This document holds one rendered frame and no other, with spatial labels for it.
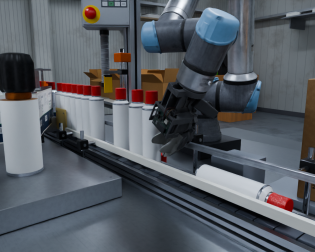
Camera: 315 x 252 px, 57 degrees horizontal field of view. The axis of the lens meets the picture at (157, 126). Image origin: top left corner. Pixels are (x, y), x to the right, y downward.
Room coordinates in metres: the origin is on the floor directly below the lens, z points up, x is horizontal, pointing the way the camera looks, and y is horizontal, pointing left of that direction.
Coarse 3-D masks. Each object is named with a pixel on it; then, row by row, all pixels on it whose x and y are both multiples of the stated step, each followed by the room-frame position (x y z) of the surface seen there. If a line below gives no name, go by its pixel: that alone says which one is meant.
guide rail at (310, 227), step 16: (96, 144) 0.92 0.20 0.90; (112, 144) 0.86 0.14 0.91; (144, 160) 0.72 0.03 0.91; (176, 176) 0.62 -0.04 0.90; (192, 176) 0.59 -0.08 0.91; (224, 192) 0.52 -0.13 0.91; (256, 208) 0.47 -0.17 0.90; (272, 208) 0.44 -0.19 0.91; (288, 224) 0.42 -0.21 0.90; (304, 224) 0.40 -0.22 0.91
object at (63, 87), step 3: (63, 84) 1.19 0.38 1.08; (63, 87) 1.19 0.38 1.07; (63, 90) 1.19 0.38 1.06; (60, 93) 1.20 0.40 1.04; (63, 93) 1.19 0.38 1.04; (60, 96) 1.19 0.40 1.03; (63, 96) 1.18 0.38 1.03; (60, 99) 1.19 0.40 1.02; (63, 99) 1.18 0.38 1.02; (60, 102) 1.19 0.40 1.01; (63, 102) 1.18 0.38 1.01; (60, 105) 1.20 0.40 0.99; (63, 105) 1.19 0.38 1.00; (63, 108) 1.19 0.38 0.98
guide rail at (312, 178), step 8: (104, 120) 1.02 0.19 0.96; (192, 144) 0.69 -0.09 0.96; (200, 144) 0.68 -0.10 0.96; (208, 152) 0.65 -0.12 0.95; (216, 152) 0.63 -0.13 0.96; (224, 152) 0.61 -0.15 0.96; (232, 160) 0.60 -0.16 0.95; (240, 160) 0.58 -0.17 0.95; (248, 160) 0.57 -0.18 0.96; (256, 160) 0.55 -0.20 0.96; (264, 168) 0.54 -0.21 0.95; (272, 168) 0.52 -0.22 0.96; (280, 168) 0.51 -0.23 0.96; (288, 168) 0.51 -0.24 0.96; (288, 176) 0.50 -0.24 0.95; (296, 176) 0.49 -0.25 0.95; (304, 176) 0.48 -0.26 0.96; (312, 176) 0.47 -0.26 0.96
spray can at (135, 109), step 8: (136, 96) 0.80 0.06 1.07; (136, 104) 0.79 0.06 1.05; (144, 104) 0.81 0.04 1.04; (128, 112) 0.81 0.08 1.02; (136, 112) 0.79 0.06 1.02; (136, 120) 0.79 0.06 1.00; (136, 128) 0.79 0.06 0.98; (136, 136) 0.79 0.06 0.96; (136, 144) 0.79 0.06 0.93; (136, 152) 0.79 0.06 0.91
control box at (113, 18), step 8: (88, 0) 1.04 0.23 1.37; (96, 0) 1.05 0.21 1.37; (128, 0) 1.05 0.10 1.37; (96, 8) 1.05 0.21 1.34; (104, 8) 1.05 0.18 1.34; (112, 8) 1.05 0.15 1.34; (120, 8) 1.05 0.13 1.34; (128, 8) 1.05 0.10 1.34; (96, 16) 1.04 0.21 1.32; (104, 16) 1.05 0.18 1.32; (112, 16) 1.05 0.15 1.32; (120, 16) 1.05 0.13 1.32; (128, 16) 1.05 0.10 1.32; (88, 24) 1.05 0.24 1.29; (96, 24) 1.05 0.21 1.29; (104, 24) 1.05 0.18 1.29; (112, 24) 1.05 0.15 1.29; (120, 24) 1.05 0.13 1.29; (128, 24) 1.05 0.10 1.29
